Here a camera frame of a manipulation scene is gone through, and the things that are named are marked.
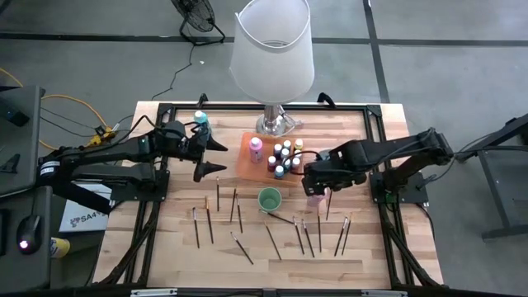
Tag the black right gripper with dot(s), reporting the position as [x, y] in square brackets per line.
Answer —
[346, 165]

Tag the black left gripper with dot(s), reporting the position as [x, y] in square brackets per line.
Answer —
[181, 142]

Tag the large teal paint bottle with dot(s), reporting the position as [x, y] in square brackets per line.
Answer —
[201, 117]

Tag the large pink paint bottle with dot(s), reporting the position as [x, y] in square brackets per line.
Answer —
[255, 152]
[315, 202]

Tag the teal small paint bottle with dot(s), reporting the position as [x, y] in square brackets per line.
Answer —
[286, 164]

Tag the magenta small paint bottle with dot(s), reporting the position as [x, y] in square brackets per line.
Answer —
[271, 162]

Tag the grey small paint bottle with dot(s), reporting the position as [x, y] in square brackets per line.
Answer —
[287, 144]

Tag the dark brown small paint bottle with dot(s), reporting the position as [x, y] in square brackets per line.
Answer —
[284, 154]

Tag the sky blue small paint bottle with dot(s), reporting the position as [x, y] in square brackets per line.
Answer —
[279, 171]

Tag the dark blue small paint bottle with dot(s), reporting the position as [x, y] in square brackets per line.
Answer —
[277, 149]

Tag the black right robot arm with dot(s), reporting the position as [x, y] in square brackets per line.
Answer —
[396, 150]

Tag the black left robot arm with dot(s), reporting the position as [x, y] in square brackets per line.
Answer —
[103, 153]

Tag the yellow small paint bottle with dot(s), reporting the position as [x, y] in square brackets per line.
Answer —
[298, 144]

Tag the orange flat tip paint brush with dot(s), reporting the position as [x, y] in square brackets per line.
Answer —
[209, 218]

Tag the orange translucent plastic tray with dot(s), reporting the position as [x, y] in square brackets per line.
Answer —
[247, 171]

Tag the mint green ribbed cup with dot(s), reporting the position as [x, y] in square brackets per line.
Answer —
[270, 199]

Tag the yellow power plug block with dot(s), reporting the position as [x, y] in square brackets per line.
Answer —
[101, 136]

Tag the white shade table lamp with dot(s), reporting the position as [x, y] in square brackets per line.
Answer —
[272, 62]

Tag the white printed cardboard box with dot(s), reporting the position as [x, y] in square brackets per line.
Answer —
[84, 218]

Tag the black floor fan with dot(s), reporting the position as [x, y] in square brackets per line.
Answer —
[194, 14]

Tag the black metal side table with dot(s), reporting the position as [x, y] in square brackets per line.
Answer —
[498, 198]

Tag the yellow can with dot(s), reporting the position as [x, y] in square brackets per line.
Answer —
[61, 247]

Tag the dark grey desk panel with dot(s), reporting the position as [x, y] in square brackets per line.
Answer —
[24, 140]

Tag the black computer mouse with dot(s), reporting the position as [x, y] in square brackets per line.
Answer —
[29, 233]

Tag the dark grey side desk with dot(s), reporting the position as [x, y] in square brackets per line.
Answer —
[24, 272]

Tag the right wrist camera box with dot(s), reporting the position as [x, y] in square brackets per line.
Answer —
[314, 185]

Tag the black frame clamp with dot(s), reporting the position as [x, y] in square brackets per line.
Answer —
[326, 99]
[202, 99]

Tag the silver aluminium rail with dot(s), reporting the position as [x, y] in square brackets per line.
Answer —
[383, 293]
[154, 292]

